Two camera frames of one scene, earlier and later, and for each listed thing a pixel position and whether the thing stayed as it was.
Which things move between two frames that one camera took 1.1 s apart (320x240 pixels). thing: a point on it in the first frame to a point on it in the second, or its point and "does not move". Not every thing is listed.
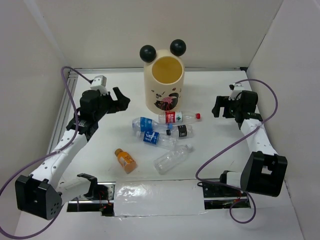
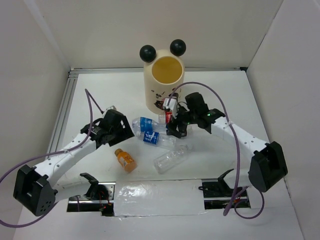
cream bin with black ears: [164, 77] does not move
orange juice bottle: [128, 162] does not move
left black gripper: [121, 105] to [126, 133]
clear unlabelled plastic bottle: [174, 157] does not move
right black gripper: [221, 102] to [172, 126]
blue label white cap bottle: [157, 138] does not move
